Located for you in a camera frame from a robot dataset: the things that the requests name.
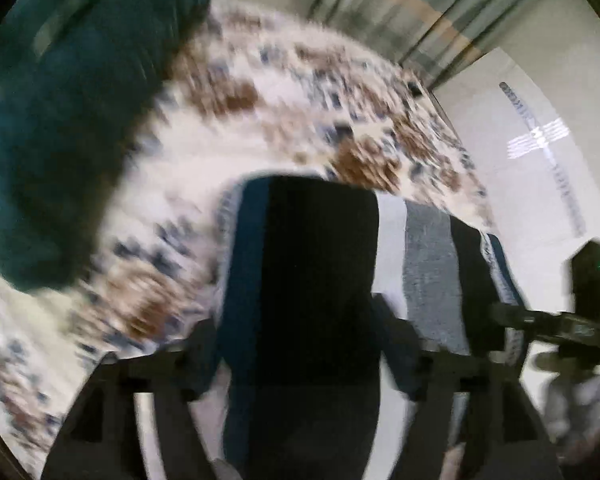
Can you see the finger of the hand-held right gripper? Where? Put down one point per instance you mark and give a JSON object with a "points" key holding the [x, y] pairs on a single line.
{"points": [[510, 317]]}

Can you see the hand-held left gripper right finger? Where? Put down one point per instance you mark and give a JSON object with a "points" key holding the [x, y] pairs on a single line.
{"points": [[397, 350]]}

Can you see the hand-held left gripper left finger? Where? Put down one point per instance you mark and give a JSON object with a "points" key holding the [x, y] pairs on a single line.
{"points": [[205, 365]]}

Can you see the striped knit sweater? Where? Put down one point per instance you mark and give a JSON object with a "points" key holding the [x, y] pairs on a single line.
{"points": [[320, 320]]}

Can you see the person's right forearm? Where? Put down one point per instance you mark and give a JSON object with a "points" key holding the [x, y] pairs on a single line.
{"points": [[577, 410]]}

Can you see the white headboard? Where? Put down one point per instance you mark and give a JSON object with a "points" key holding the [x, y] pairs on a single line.
{"points": [[520, 170]]}

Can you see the bed with floral sheet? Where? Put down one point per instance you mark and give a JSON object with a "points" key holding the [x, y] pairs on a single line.
{"points": [[220, 125]]}

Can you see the teal plush duvet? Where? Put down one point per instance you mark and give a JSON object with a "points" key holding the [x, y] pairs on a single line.
{"points": [[60, 125]]}

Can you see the wide teal curtain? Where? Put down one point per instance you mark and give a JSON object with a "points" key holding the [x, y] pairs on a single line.
{"points": [[420, 15]]}

